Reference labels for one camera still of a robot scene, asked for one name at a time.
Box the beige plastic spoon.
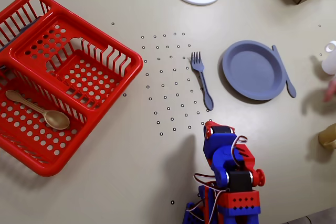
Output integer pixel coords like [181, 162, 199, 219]
[5, 90, 71, 131]

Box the red white base servo cable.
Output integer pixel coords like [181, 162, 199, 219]
[193, 173, 229, 219]

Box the red white gripper servo cable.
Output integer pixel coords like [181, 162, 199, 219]
[232, 135, 249, 168]

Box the red plastic cutlery basket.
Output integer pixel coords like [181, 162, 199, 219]
[0, 0, 144, 177]

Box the grey plastic plate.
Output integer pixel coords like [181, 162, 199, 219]
[222, 40, 286, 101]

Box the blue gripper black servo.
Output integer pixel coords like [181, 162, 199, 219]
[203, 120, 237, 161]

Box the person's hand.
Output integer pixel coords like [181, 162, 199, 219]
[324, 78, 336, 103]

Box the beige plastic cup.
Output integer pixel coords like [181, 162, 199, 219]
[318, 123, 336, 152]

